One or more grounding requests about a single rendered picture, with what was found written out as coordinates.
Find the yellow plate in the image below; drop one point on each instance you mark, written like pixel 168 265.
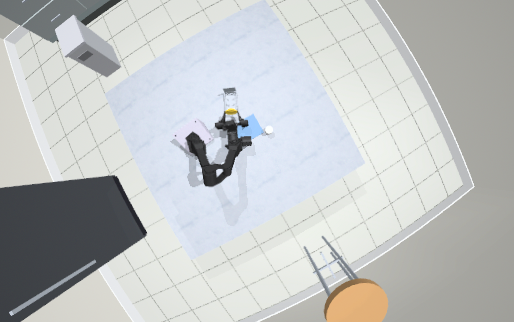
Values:
pixel 231 111

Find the light blue flat mat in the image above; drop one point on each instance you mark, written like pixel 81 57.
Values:
pixel 254 129

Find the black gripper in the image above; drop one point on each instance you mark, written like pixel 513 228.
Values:
pixel 243 122

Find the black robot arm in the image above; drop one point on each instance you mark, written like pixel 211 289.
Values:
pixel 198 147

